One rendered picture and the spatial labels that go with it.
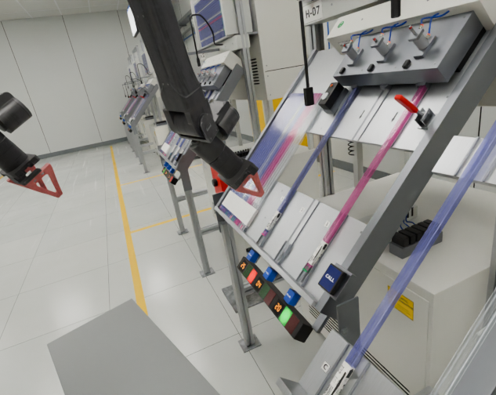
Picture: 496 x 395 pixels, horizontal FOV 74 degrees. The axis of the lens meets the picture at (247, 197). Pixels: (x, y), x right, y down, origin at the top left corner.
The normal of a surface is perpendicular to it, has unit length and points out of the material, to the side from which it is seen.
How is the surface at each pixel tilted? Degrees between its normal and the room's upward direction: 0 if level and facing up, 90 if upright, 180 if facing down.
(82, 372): 0
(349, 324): 90
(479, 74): 90
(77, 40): 90
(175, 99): 108
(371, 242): 90
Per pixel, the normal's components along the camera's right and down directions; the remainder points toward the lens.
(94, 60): 0.39, 0.27
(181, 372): -0.15, -0.92
